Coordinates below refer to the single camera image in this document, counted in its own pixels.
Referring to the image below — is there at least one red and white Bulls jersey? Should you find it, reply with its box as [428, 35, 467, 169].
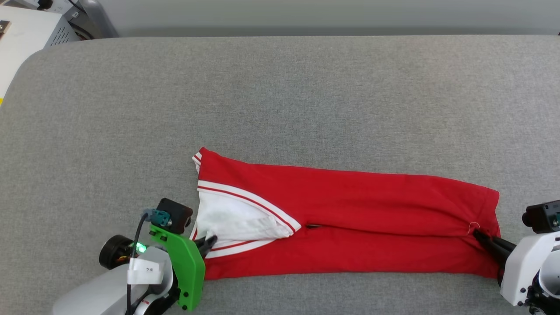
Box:
[191, 147, 501, 280]

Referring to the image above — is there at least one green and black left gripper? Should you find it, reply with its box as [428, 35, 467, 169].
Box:
[99, 223, 218, 312]

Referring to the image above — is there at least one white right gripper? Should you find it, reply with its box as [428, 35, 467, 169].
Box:
[472, 228, 560, 307]

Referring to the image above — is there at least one grey fabric sofa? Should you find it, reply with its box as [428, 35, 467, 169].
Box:
[0, 35, 560, 315]

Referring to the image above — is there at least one grey metal post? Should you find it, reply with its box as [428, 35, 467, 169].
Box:
[78, 0, 119, 39]

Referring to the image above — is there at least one thin black cable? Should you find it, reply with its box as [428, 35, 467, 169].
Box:
[126, 212, 150, 315]

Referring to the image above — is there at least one white box with black handle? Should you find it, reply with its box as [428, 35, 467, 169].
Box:
[0, 5, 81, 101]

